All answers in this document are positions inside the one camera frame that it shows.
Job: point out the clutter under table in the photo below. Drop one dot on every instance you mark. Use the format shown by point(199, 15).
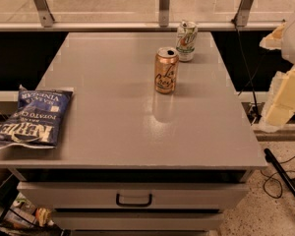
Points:
point(23, 218)

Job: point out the white green 7up can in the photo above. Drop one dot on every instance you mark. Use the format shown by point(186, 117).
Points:
point(186, 40)

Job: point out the black drawer handle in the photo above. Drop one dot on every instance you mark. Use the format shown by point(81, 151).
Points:
point(123, 201)

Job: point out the blue potato chip bag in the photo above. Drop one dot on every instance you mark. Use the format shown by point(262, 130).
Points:
point(37, 121)

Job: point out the left metal window bracket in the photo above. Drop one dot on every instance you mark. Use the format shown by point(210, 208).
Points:
point(45, 16)

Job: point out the grey drawer cabinet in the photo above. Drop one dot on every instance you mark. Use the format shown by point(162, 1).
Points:
point(193, 150)

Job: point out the middle metal window bracket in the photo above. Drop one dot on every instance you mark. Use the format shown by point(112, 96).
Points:
point(163, 14)

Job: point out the black metal stand leg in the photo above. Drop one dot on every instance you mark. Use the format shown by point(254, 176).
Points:
point(269, 157)

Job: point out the right metal window bracket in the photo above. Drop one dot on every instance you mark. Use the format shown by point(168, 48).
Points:
point(242, 16)

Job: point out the orange LaCroix can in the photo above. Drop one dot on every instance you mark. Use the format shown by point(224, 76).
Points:
point(165, 69)

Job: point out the metal window bracket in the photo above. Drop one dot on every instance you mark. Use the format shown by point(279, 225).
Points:
point(163, 14)
point(242, 16)
point(45, 16)

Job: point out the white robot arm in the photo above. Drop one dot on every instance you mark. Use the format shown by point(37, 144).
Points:
point(287, 51)

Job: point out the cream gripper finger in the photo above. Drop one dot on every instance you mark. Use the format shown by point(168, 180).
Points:
point(280, 105)
point(273, 40)

